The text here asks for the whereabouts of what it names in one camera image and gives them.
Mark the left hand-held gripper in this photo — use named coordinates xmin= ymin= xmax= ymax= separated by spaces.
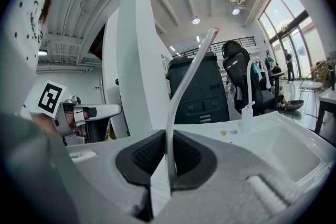
xmin=26 ymin=80 xmax=122 ymax=146

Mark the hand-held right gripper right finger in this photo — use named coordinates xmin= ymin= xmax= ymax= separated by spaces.
xmin=157 ymin=130 xmax=316 ymax=224

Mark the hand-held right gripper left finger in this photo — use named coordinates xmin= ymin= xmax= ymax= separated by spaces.
xmin=62 ymin=129 xmax=167 ymax=224

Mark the white squeegee with red blade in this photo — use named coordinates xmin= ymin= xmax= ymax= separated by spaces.
xmin=151 ymin=27 xmax=221 ymax=220

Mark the white ceramic sink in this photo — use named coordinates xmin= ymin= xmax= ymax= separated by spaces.
xmin=175 ymin=110 xmax=336 ymax=184

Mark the person's left forearm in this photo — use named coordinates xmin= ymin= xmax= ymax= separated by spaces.
xmin=31 ymin=113 xmax=64 ymax=140

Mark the person's left hand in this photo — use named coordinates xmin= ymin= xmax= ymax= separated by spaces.
xmin=63 ymin=115 xmax=86 ymax=137

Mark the white partition panel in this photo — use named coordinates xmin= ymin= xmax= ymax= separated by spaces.
xmin=115 ymin=0 xmax=174 ymax=137
xmin=101 ymin=12 xmax=122 ymax=140

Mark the white faucet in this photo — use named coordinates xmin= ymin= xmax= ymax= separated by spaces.
xmin=241 ymin=56 xmax=271 ymax=132

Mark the dark grey wheeled machine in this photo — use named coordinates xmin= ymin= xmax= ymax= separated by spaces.
xmin=165 ymin=52 xmax=230 ymax=125

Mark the black shallow pan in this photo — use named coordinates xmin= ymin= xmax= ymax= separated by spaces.
xmin=282 ymin=99 xmax=305 ymax=111

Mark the black office chair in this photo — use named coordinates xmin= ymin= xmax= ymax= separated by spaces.
xmin=222 ymin=40 xmax=286 ymax=116

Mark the person's white dotted shirt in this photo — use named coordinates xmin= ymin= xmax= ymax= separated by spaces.
xmin=5 ymin=0 xmax=61 ymax=71

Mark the small white sink basin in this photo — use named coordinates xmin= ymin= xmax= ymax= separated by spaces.
xmin=318 ymin=86 xmax=336 ymax=103

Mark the black mezzanine railing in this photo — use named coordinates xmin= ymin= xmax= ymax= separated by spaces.
xmin=172 ymin=36 xmax=255 ymax=58

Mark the black faucet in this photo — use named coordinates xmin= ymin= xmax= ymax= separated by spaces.
xmin=329 ymin=69 xmax=336 ymax=91

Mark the large glass window front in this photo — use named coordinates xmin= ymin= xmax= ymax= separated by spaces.
xmin=258 ymin=0 xmax=328 ymax=82

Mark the black wire frame chair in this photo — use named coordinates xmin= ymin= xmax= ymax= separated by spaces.
xmin=299 ymin=80 xmax=324 ymax=116

